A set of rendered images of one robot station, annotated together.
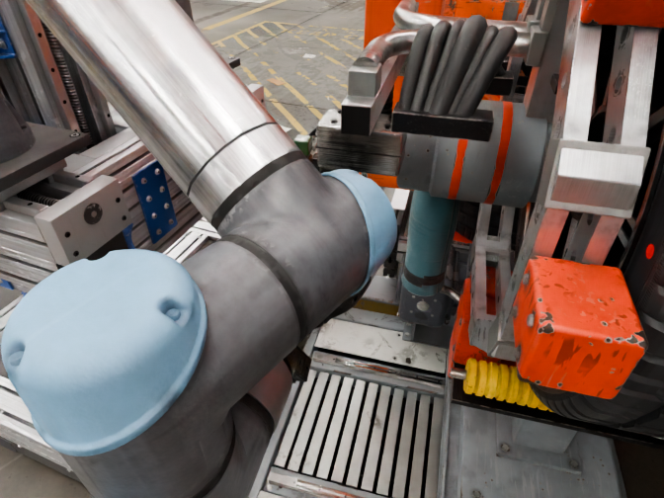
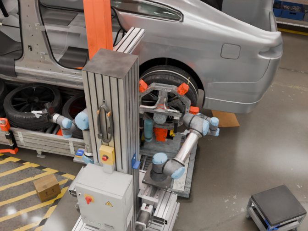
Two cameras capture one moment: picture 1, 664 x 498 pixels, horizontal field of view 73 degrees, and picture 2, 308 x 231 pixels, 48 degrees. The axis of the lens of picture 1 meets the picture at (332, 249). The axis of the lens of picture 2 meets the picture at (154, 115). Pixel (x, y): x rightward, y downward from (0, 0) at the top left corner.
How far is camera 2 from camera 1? 3.21 m
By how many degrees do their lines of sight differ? 68
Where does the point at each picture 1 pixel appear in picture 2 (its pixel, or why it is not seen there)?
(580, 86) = (185, 99)
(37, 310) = (215, 121)
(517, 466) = (170, 142)
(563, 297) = (195, 110)
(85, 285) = (213, 120)
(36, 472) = not seen: outside the picture
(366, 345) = not seen: hidden behind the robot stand
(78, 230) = not seen: hidden behind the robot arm
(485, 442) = (166, 145)
